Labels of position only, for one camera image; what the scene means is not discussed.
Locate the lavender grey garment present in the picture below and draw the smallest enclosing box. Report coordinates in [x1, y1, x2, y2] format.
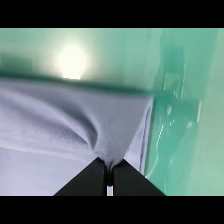
[0, 75, 155, 197]

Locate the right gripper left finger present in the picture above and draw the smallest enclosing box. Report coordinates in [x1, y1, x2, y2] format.
[53, 157, 110, 197]

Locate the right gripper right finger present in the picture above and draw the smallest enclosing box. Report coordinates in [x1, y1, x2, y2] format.
[111, 158, 167, 197]

